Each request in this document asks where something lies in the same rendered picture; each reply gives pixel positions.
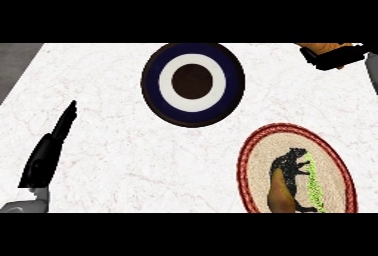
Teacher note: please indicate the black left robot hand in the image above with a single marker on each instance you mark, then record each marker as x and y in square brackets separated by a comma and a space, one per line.
[45, 160]

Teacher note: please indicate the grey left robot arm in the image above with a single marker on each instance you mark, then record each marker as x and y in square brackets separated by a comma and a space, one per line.
[30, 203]

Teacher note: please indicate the navy white brown round plate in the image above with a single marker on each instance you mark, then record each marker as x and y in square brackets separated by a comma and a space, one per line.
[192, 83]

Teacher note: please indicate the brown croissant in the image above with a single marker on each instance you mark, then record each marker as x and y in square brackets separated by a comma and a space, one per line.
[278, 195]

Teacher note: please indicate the round woven red-rimmed placemat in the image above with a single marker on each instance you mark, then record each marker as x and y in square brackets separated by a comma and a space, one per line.
[330, 160]

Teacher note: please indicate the orange wooden object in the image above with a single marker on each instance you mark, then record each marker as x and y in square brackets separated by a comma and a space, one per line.
[322, 47]

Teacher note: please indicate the grey flat panel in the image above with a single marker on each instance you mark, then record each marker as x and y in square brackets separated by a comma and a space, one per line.
[372, 71]

